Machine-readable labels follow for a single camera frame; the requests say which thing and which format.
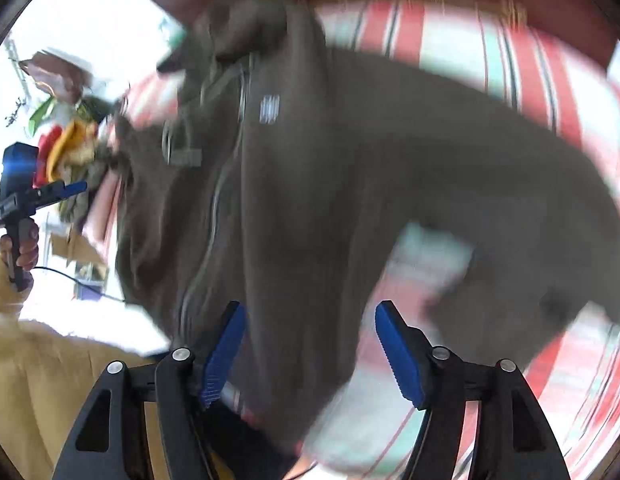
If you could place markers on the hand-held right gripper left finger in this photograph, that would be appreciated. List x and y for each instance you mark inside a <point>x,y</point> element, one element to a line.
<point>225,347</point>

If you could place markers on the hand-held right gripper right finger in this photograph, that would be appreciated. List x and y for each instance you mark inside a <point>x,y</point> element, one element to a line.
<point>398,355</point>

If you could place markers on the person's left hand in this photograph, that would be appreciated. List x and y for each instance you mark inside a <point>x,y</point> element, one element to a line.
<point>25,247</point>

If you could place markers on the grey zip hoodie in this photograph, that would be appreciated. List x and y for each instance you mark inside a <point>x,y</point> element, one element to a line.
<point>315,200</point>

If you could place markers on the red striped bedsheet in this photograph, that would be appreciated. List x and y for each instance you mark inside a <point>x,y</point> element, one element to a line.
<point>489,50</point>

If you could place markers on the person's tan clothing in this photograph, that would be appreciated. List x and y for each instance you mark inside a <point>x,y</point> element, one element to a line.
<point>50,385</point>

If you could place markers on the pile of colourful clothes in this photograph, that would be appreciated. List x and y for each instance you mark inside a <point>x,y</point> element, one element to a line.
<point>72,150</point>

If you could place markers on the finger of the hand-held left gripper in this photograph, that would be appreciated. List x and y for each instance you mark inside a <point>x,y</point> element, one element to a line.
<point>60,192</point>

